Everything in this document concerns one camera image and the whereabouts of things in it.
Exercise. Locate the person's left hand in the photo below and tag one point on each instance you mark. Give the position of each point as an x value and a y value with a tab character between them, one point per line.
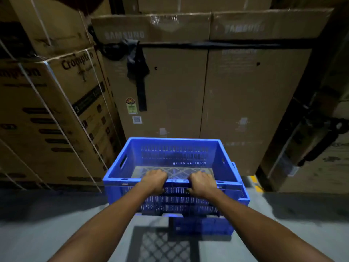
153	180

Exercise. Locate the person's right hand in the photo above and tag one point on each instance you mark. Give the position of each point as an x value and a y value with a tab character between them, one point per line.
203	185

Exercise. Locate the person's left fingers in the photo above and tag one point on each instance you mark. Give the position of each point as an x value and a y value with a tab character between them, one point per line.
162	181

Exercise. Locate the person's right fingers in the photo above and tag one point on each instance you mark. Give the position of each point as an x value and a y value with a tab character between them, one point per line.
192	184

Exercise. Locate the blue plastic crate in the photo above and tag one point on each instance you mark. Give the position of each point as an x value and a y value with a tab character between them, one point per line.
204	226
169	154

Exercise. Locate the person's right forearm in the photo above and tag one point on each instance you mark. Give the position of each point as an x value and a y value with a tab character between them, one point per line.
253	229

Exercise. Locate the person's left forearm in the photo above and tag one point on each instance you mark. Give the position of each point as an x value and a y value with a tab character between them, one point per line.
109	223

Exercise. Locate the tall cardboard box with stickers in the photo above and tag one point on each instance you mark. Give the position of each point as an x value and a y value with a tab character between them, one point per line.
174	92

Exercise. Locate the black hanging cloth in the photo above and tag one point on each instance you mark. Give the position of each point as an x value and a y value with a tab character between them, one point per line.
136	62

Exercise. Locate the dark cardboard box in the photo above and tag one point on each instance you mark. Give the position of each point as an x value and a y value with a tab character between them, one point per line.
327	79

